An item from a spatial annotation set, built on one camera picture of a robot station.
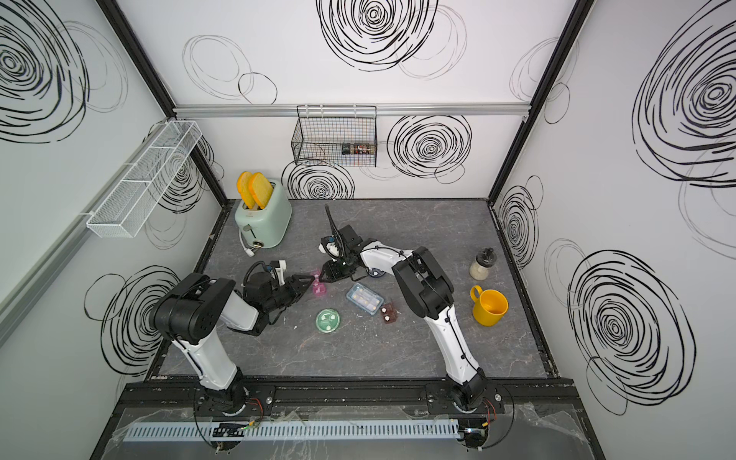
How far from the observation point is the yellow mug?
82 cm

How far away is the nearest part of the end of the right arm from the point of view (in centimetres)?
79

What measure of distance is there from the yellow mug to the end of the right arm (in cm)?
39
